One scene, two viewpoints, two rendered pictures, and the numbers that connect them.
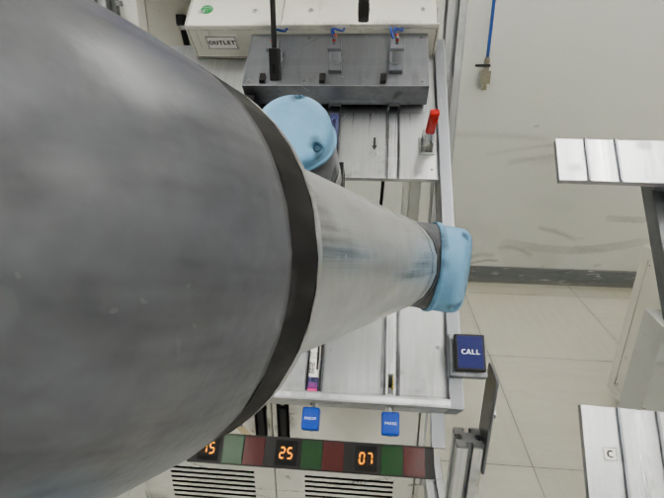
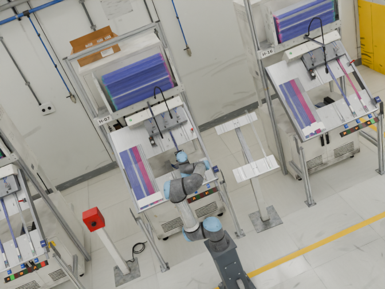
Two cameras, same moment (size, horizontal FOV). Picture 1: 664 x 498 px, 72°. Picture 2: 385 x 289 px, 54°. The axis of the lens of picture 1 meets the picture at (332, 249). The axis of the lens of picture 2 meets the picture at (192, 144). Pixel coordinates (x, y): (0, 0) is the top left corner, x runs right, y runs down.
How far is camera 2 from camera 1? 234 cm
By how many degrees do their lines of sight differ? 14
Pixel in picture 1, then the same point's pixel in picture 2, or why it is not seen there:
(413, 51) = (180, 112)
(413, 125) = (187, 127)
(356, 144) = (177, 136)
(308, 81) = (162, 128)
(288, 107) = (180, 155)
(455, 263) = (207, 165)
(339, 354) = not seen: hidden behind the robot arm
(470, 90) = (185, 56)
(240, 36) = (140, 122)
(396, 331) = not seen: hidden behind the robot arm
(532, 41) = (200, 31)
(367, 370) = not seen: hidden behind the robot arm
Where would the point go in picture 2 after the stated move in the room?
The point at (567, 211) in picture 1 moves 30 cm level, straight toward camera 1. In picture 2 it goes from (241, 84) to (240, 94)
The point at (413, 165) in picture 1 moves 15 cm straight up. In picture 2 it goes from (191, 136) to (185, 121)
